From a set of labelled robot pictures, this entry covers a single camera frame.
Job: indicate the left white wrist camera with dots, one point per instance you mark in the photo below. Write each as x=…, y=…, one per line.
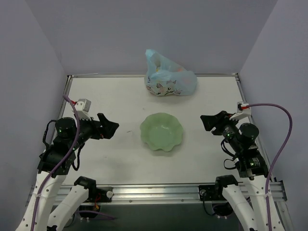
x=82, y=107

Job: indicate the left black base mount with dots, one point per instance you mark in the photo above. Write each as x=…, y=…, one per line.
x=100, y=195

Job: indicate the aluminium front rail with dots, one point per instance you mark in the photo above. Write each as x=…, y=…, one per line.
x=163, y=194

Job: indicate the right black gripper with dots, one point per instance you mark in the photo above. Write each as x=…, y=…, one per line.
x=218, y=124

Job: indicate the light blue plastic bag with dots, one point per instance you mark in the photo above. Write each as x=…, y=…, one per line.
x=165, y=77

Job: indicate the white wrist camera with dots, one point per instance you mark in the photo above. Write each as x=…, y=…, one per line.
x=82, y=107
x=243, y=111

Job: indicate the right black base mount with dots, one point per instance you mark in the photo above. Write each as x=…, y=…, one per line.
x=208, y=193

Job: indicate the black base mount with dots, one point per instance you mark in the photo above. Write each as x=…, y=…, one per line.
x=208, y=193
x=100, y=195

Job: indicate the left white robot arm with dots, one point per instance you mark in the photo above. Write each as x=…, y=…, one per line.
x=55, y=163

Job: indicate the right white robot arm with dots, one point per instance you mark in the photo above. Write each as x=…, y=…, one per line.
x=257, y=211

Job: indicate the green scalloped bowl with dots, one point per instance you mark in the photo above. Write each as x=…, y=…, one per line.
x=161, y=131

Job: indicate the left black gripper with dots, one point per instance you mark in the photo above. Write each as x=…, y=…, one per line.
x=99, y=127

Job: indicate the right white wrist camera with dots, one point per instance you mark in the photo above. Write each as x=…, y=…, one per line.
x=243, y=111

